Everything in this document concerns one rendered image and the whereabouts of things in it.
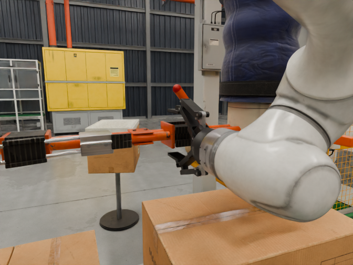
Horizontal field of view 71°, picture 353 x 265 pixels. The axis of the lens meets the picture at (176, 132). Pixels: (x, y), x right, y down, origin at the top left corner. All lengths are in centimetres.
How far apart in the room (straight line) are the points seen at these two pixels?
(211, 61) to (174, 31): 1045
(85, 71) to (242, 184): 762
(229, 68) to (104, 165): 173
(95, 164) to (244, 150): 200
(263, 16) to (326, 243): 61
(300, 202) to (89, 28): 1117
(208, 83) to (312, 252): 127
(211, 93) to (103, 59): 635
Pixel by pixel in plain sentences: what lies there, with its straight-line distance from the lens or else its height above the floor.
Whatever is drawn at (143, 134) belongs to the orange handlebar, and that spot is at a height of 124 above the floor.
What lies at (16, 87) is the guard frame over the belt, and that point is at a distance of 795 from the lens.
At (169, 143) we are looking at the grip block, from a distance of 61.
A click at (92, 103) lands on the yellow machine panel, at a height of 91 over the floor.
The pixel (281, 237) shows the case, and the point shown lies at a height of 95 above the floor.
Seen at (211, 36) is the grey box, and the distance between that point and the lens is 175.
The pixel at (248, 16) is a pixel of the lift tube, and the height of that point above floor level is 152.
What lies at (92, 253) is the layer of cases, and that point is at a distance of 142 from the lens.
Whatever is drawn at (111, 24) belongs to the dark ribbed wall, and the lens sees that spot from 1148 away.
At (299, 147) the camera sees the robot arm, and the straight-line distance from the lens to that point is 32.
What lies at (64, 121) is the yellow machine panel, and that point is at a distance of 796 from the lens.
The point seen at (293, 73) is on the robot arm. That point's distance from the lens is 37.
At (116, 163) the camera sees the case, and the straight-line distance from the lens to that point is 223.
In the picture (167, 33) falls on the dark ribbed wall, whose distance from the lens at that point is 1201.
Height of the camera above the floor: 135
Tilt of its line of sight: 10 degrees down
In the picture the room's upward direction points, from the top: straight up
